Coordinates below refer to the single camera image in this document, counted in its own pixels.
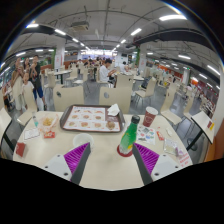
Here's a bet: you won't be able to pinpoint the red sauce packet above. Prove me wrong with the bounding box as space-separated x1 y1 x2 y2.
155 128 165 142

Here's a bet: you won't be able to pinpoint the green drink bottle black cap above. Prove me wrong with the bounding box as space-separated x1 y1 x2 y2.
118 114 141 157

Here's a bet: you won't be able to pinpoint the beige chair round hole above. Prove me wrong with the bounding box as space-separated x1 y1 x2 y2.
53 83 85 113
98 86 133 114

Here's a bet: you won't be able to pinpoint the colourful sticker sheet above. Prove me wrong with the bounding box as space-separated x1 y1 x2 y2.
134 124 157 146

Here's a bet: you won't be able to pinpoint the far beige chairs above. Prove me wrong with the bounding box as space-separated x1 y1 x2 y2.
43 61 214 116

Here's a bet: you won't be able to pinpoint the small red box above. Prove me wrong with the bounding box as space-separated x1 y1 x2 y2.
15 142 27 158

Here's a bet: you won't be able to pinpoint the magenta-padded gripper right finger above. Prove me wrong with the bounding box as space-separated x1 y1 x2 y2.
131 142 184 186

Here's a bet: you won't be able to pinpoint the red paper cup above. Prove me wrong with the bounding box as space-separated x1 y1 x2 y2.
142 106 159 128

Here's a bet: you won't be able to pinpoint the small clear bottle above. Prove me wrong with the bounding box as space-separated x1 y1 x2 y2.
31 111 39 129

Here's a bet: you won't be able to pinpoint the white paper receipt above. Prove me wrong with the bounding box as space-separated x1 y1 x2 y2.
23 127 41 141

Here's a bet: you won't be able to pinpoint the clear bag with fries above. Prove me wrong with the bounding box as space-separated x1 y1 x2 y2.
38 113 60 134

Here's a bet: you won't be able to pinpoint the ceiling air conditioner unit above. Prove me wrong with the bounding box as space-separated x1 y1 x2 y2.
70 20 90 33

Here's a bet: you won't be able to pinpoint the beige table black leg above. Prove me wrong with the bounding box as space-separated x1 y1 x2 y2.
186 110 216 151

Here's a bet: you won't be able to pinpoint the clear plastic packet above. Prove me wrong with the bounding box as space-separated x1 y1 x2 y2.
163 138 180 156

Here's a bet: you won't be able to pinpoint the brown food tray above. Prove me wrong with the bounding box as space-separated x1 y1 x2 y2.
59 104 126 134

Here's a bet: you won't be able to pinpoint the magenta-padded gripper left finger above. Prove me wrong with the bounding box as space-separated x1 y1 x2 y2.
43 142 92 186

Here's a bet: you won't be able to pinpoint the white card red print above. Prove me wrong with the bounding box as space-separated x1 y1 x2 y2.
176 148 194 168

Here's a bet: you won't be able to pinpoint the ceiling lights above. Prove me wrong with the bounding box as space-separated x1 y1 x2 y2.
0 13 221 89

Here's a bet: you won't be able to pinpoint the white paper napkin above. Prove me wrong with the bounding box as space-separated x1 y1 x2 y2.
106 103 121 117

